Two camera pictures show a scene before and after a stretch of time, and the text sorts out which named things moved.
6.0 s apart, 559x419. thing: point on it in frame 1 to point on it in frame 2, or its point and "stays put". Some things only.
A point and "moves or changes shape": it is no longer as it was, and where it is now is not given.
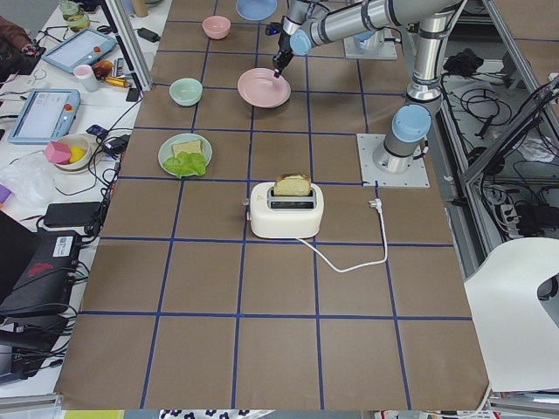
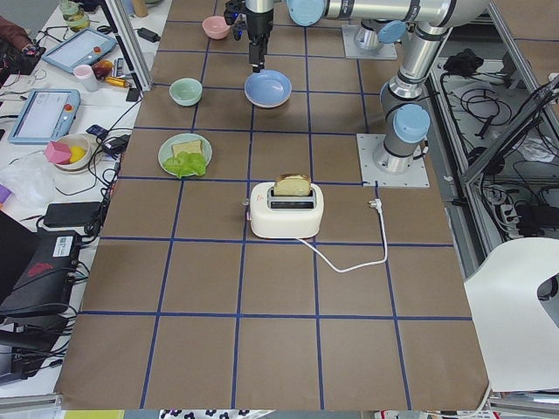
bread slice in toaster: [293, 184] stays put
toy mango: [102, 69] stays put
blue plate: [256, 10] moves or changes shape
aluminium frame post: [130, 43] stays put
